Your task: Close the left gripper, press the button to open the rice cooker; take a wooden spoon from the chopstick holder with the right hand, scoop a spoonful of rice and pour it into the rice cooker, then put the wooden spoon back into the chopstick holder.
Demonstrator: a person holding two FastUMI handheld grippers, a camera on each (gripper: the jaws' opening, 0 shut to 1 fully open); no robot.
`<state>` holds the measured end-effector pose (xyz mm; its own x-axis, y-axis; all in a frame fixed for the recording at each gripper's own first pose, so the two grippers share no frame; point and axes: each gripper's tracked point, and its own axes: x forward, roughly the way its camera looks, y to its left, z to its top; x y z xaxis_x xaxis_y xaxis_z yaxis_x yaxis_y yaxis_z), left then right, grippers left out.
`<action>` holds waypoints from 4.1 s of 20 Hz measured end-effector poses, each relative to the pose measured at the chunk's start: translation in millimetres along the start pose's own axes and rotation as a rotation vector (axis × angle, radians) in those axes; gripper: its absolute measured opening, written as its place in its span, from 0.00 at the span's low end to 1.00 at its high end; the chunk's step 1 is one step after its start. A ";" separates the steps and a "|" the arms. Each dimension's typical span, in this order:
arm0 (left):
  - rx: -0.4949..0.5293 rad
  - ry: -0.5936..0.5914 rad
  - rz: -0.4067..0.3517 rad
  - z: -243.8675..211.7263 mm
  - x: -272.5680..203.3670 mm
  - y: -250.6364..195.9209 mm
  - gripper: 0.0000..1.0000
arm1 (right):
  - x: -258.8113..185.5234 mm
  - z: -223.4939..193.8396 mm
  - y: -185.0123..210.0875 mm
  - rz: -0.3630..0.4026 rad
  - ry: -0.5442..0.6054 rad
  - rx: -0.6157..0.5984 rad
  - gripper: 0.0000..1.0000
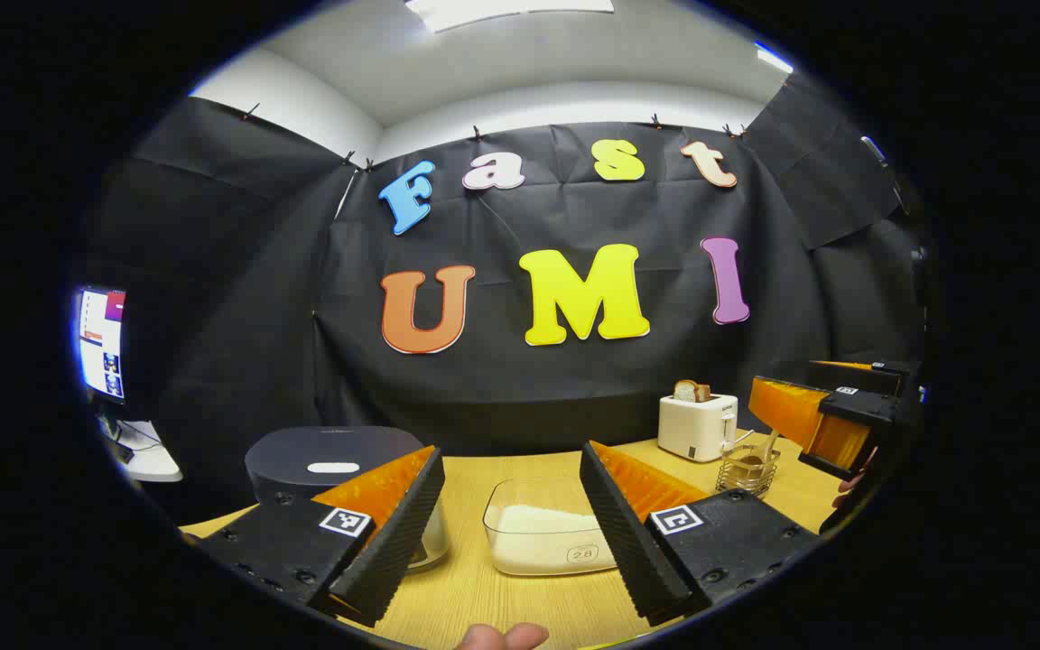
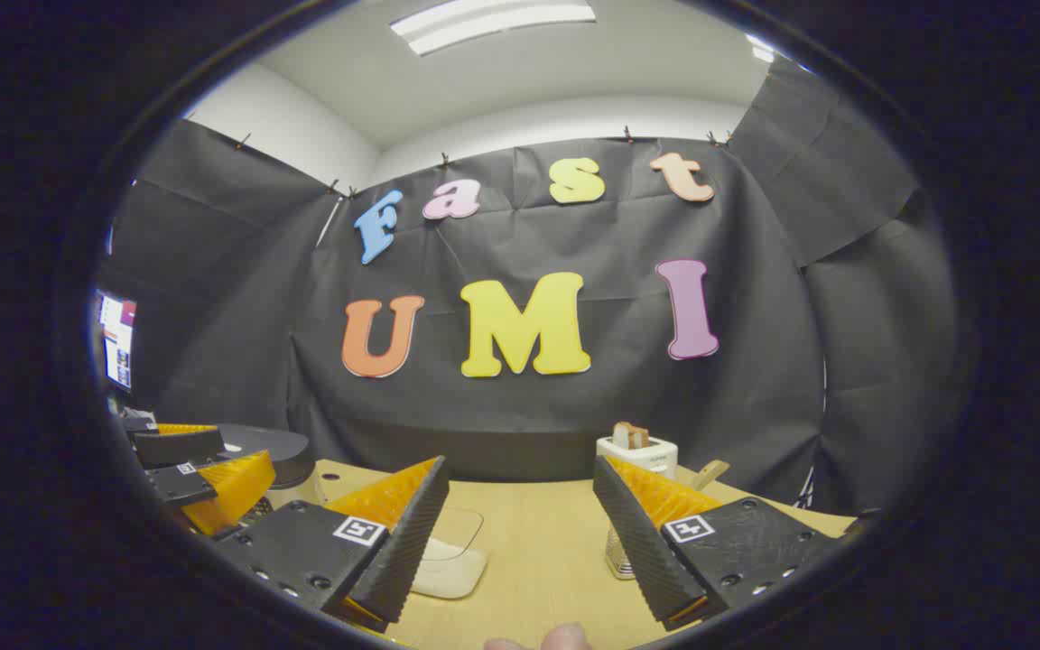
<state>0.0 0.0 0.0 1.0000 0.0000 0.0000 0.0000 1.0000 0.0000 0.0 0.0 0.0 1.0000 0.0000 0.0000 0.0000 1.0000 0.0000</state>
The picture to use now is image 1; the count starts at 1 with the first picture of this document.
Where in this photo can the black silver rice cooker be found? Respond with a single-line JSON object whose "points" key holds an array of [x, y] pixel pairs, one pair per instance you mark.
{"points": [[339, 447]]}

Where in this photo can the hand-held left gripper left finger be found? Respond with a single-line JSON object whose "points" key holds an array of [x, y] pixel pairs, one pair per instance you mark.
{"points": [[394, 542]]}

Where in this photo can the white side table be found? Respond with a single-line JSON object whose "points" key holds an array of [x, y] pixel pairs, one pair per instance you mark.
{"points": [[154, 465]]}

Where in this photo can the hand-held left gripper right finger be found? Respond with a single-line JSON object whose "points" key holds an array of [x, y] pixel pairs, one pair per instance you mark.
{"points": [[628, 542]]}

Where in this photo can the clear plastic rice container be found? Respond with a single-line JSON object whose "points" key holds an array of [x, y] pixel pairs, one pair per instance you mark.
{"points": [[538, 496]]}

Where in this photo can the ceiling light panel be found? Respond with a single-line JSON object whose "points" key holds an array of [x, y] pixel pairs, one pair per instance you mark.
{"points": [[506, 11]]}

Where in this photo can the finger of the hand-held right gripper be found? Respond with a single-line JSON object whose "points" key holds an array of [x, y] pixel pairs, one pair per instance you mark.
{"points": [[791, 411], [872, 375]]}

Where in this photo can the bread slice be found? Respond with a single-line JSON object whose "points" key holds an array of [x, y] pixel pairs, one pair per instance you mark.
{"points": [[690, 391]]}

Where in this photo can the white toaster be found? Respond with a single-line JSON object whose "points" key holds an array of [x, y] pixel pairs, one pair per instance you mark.
{"points": [[696, 429]]}

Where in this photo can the computer monitor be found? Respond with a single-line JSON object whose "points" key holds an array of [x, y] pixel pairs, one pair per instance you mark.
{"points": [[103, 348]]}

